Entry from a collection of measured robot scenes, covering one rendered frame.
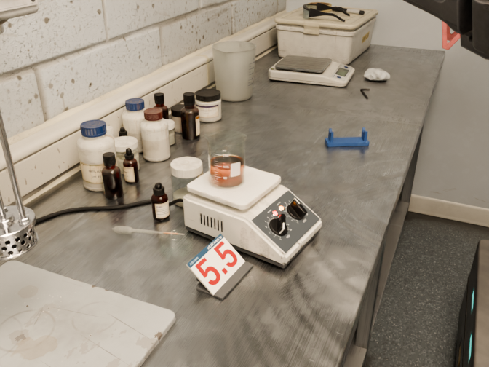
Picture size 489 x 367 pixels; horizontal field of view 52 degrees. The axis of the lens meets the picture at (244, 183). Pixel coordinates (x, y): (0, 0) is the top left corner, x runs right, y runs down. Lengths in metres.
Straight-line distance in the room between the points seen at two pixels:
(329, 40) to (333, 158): 0.80
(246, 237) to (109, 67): 0.61
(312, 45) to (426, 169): 0.84
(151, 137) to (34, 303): 0.47
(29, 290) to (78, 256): 0.10
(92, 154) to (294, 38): 1.11
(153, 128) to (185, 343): 0.55
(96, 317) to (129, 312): 0.04
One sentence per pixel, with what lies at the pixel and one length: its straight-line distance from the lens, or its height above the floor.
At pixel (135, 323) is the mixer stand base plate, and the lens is 0.70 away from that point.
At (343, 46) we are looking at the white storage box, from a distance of 1.86.
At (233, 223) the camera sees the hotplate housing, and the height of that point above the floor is 0.80.
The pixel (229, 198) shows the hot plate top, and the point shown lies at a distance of 0.79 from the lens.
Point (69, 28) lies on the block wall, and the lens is 1.13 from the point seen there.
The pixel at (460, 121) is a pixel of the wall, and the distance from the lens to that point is 2.30.
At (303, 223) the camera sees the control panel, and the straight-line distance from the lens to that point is 0.83.
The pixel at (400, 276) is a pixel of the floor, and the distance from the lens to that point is 2.06.
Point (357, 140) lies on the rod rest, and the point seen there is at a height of 0.76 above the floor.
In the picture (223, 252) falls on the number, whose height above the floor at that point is 0.78.
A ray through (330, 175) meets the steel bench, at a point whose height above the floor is 0.75.
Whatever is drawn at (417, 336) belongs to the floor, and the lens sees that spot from 1.83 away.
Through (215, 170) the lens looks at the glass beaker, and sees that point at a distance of 0.80.
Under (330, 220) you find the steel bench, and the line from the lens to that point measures 0.91.
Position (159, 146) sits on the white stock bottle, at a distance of 1.11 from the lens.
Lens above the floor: 1.23
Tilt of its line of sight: 28 degrees down
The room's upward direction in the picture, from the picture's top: straight up
